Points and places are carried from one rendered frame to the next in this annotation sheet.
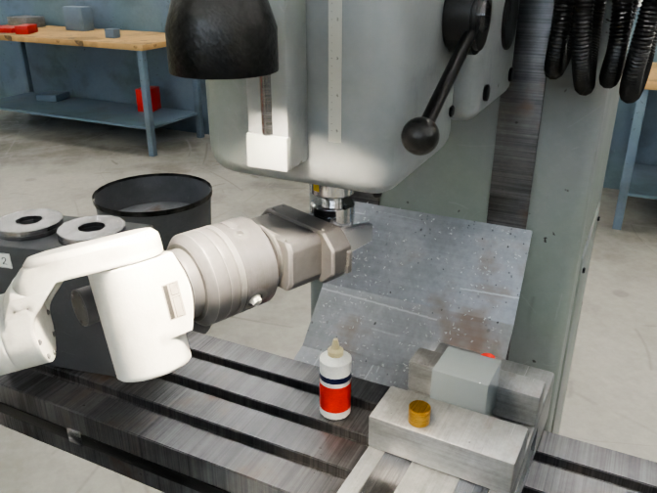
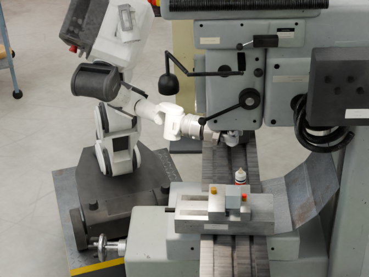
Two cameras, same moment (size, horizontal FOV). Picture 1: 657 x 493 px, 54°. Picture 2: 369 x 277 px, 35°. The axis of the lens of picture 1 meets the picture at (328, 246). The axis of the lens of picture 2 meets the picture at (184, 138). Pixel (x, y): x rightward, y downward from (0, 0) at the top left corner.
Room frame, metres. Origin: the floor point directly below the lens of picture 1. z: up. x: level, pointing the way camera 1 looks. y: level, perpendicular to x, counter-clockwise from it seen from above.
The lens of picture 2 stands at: (-0.17, -1.55, 2.45)
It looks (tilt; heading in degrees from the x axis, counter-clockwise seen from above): 35 degrees down; 68
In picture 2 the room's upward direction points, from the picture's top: 2 degrees counter-clockwise
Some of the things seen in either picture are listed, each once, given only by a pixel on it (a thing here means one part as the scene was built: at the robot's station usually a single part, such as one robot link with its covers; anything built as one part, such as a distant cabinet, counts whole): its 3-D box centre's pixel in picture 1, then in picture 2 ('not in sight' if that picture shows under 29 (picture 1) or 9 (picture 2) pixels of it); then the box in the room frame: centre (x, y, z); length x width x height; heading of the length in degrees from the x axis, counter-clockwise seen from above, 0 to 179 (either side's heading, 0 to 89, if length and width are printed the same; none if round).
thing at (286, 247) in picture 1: (265, 256); (208, 130); (0.58, 0.06, 1.23); 0.13 x 0.12 x 0.10; 43
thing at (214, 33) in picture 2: not in sight; (247, 18); (0.68, -0.02, 1.68); 0.34 x 0.24 x 0.10; 154
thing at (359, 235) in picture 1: (352, 240); (228, 139); (0.62, -0.03, 1.23); 0.06 x 0.02 x 0.03; 133
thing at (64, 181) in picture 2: not in sight; (127, 228); (0.42, 0.77, 0.20); 0.78 x 0.68 x 0.40; 83
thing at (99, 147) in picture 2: not in sight; (117, 154); (0.43, 0.80, 0.68); 0.21 x 0.20 x 0.13; 83
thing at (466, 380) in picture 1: (464, 387); (233, 196); (0.58, -0.15, 1.08); 0.06 x 0.05 x 0.06; 62
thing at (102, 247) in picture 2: not in sight; (111, 247); (0.20, 0.21, 0.67); 0.16 x 0.12 x 0.12; 154
